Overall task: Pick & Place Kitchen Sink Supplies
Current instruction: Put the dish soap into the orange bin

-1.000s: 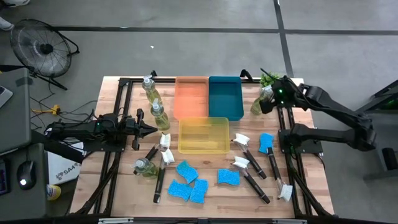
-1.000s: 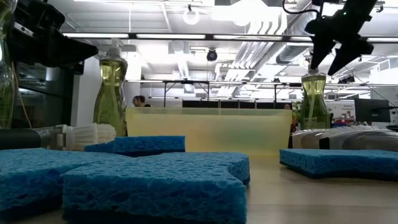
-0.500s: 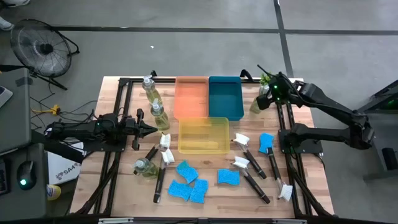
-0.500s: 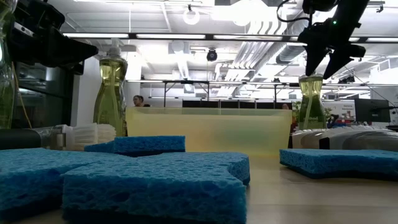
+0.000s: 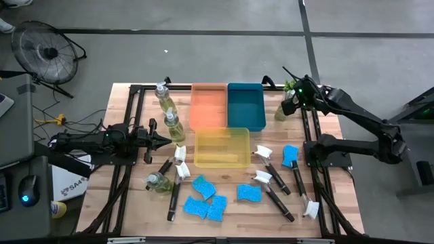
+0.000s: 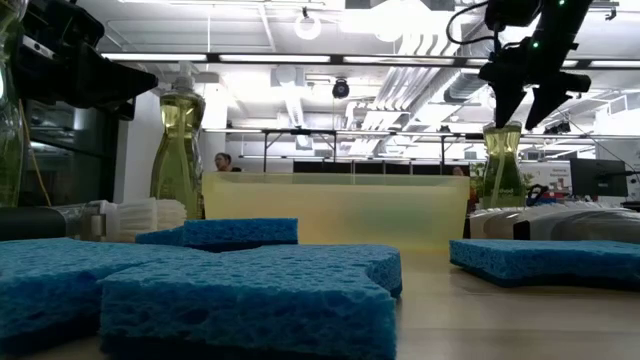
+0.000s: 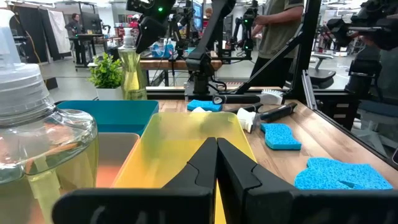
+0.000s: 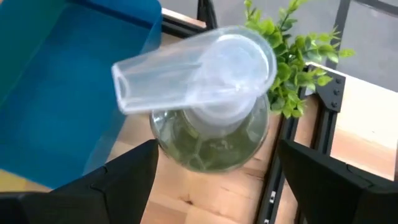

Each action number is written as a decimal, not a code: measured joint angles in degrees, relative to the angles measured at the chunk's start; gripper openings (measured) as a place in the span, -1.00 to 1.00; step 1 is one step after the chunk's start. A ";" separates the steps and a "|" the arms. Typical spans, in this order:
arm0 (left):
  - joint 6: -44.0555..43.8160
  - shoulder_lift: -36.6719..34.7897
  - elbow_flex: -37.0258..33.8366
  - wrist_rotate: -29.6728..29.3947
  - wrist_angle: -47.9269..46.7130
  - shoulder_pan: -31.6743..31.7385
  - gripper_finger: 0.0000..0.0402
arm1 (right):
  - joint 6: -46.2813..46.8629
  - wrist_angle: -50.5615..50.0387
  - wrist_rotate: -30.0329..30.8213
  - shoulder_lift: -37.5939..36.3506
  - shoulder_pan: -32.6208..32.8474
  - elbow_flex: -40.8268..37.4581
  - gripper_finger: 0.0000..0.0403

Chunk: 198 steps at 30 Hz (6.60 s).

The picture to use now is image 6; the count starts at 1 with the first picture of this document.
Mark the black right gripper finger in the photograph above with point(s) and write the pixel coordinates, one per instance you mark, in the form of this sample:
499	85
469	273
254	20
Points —
550	102
507	102

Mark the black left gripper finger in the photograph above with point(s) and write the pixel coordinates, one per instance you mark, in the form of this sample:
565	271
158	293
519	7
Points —
120	110
115	80

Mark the clear soap pump bottle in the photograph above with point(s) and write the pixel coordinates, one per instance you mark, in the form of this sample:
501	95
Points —
10	150
177	150
502	170

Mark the blue cellulose sponge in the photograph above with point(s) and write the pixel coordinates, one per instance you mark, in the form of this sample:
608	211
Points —
550	260
240	232
50	280
250	310

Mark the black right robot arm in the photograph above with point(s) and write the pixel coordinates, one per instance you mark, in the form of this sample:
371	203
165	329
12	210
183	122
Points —
562	22

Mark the black track spotlight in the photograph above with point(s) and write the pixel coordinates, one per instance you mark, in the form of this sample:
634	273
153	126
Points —
557	128

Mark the white poster board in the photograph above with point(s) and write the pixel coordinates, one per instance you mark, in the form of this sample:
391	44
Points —
550	175

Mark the person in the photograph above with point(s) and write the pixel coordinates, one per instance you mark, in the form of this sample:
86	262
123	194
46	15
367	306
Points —
457	171
222	162

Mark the black computer monitor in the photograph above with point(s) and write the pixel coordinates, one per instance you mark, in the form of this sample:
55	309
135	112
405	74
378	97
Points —
597	177

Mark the yellow translucent plastic bin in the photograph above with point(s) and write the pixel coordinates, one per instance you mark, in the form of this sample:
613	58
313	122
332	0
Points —
340	215

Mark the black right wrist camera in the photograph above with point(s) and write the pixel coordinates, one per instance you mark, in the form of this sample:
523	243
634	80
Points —
510	12

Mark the overhead light rail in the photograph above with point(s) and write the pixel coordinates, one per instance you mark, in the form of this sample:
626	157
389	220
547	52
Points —
212	58

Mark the black hanging dome camera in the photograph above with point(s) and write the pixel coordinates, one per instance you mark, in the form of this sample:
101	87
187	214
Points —
341	89

